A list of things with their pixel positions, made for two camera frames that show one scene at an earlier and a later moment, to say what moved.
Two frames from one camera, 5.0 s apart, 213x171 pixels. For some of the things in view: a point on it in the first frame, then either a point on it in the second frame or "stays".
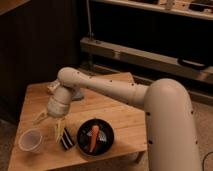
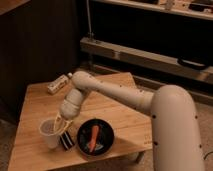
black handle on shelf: [193, 63] stays
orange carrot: [95, 132] stays
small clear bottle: [53, 85] stays
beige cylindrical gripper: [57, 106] -> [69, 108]
